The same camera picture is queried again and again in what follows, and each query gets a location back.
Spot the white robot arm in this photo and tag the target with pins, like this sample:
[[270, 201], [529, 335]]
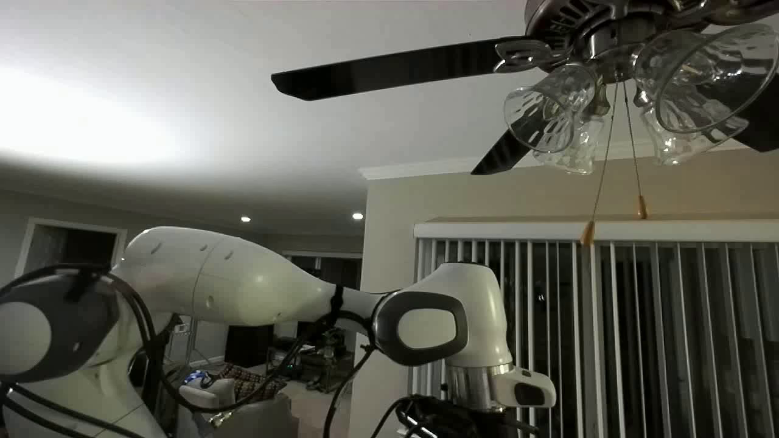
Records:
[[71, 335]]

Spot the white blinds valance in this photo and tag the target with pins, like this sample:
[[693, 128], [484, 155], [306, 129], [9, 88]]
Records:
[[637, 229]]

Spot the vertical window blinds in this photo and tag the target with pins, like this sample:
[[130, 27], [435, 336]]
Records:
[[641, 340]]

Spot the ceiling fan with lights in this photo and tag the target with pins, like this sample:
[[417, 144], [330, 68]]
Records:
[[599, 34]]

